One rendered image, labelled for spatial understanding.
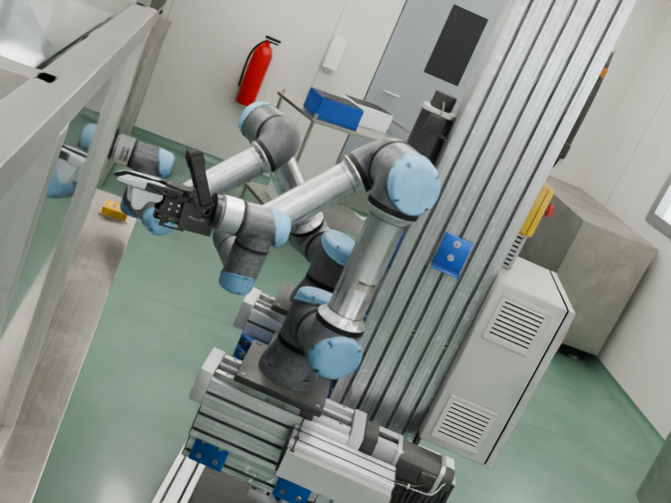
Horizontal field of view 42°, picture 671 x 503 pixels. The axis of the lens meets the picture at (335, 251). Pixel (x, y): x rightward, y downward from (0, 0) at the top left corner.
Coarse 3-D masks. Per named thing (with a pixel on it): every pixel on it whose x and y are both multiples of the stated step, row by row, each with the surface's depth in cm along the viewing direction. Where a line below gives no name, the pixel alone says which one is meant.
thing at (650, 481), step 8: (664, 448) 425; (656, 456) 433; (664, 456) 423; (656, 464) 427; (664, 464) 421; (648, 472) 433; (656, 472) 425; (664, 472) 420; (648, 480) 429; (656, 480) 424; (664, 480) 420; (640, 488) 435; (648, 488) 427; (656, 488) 423; (664, 488) 419; (640, 496) 431; (648, 496) 426; (656, 496) 422; (664, 496) 419
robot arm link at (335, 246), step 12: (312, 240) 257; (324, 240) 252; (336, 240) 253; (348, 240) 257; (312, 252) 256; (324, 252) 251; (336, 252) 250; (348, 252) 251; (312, 264) 255; (324, 264) 251; (336, 264) 251; (312, 276) 254; (324, 276) 252; (336, 276) 252
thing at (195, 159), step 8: (192, 152) 169; (200, 152) 169; (192, 160) 169; (200, 160) 169; (192, 168) 170; (200, 168) 170; (192, 176) 172; (200, 176) 170; (200, 184) 170; (208, 184) 171; (200, 192) 171; (208, 192) 171; (200, 200) 171; (208, 200) 172
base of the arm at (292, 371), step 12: (276, 348) 208; (288, 348) 206; (264, 360) 209; (276, 360) 207; (288, 360) 206; (300, 360) 206; (264, 372) 208; (276, 372) 206; (288, 372) 206; (300, 372) 206; (312, 372) 209; (288, 384) 206; (300, 384) 207; (312, 384) 210
